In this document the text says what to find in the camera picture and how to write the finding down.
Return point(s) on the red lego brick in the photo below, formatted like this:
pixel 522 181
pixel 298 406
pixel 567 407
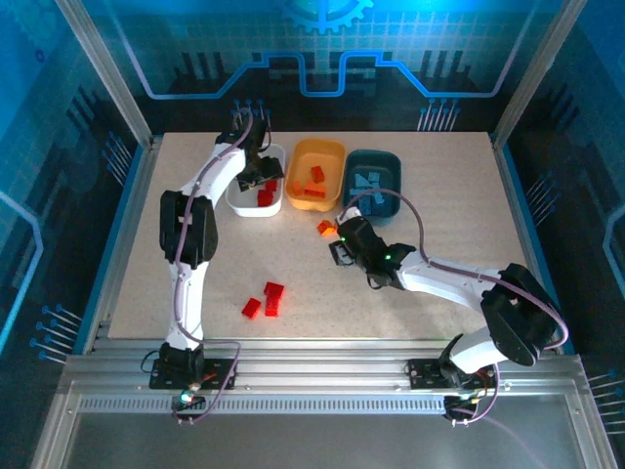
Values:
pixel 271 185
pixel 272 307
pixel 265 198
pixel 274 289
pixel 251 309

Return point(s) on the grey metal panel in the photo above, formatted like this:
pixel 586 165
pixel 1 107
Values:
pixel 317 444

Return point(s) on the white plastic container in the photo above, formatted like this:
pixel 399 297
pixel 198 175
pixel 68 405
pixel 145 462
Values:
pixel 244 202

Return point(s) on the teal plastic container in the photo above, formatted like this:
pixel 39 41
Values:
pixel 371 158

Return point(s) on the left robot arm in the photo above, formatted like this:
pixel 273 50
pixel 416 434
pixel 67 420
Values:
pixel 188 303

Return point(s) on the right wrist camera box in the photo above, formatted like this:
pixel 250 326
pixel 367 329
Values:
pixel 355 228

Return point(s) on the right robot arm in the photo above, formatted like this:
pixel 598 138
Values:
pixel 439 281

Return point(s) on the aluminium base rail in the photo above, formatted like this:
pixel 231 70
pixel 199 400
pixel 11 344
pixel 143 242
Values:
pixel 317 366

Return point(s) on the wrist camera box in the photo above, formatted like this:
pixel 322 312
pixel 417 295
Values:
pixel 258 133
pixel 355 228

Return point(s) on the orange plastic container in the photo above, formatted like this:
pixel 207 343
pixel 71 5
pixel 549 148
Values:
pixel 305 161

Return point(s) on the blue lego brick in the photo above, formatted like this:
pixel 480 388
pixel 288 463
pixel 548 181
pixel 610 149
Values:
pixel 372 209
pixel 360 185
pixel 373 175
pixel 380 197

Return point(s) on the aluminium side rail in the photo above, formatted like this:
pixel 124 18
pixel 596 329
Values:
pixel 128 234
pixel 521 234

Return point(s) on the blue table edge strip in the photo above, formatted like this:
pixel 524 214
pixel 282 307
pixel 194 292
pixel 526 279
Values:
pixel 533 234
pixel 115 234

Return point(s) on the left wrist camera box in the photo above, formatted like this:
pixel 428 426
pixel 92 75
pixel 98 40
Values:
pixel 258 133

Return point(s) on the long orange lego brick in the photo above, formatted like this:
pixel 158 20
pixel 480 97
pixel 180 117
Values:
pixel 315 192

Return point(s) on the aluminium frame post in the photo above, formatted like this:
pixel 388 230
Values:
pixel 534 73
pixel 106 73

